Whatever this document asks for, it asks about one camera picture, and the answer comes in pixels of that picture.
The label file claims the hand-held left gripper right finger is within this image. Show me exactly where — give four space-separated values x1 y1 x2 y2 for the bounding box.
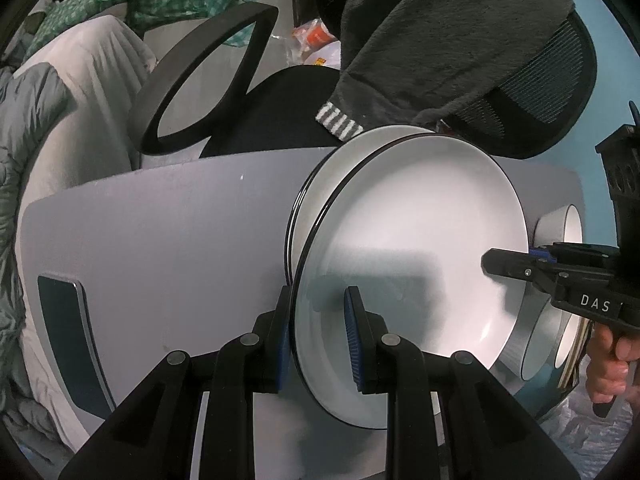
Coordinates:
344 286 583 480

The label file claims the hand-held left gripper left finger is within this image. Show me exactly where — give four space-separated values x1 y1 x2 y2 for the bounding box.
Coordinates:
57 285 293 480

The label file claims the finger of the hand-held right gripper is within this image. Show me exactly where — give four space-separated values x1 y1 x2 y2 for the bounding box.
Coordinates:
481 247 572 302
529 242 619 267

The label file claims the white plate black rim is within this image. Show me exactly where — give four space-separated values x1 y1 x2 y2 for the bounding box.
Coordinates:
285 125 436 286
290 135 531 431

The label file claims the person's right hand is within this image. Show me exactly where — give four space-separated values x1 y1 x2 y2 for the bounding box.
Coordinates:
584 322 640 406

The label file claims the crinkled clear plastic wrap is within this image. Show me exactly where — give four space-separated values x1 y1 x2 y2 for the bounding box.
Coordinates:
540 390 631 480

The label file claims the dark phone silver edge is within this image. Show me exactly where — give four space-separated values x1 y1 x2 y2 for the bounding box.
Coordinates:
37 272 118 421

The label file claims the black office chair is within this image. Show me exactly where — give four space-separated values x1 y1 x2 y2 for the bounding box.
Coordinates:
132 2 598 158

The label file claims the dark grey fleece garment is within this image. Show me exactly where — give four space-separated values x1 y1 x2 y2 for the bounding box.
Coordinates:
315 0 573 141

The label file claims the clear bag orange packet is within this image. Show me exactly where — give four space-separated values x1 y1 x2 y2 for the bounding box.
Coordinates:
272 17 343 68

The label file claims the grey quilt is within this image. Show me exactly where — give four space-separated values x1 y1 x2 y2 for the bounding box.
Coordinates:
0 62 71 461

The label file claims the white pillow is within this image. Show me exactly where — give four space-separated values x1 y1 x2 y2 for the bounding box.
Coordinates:
12 14 161 456

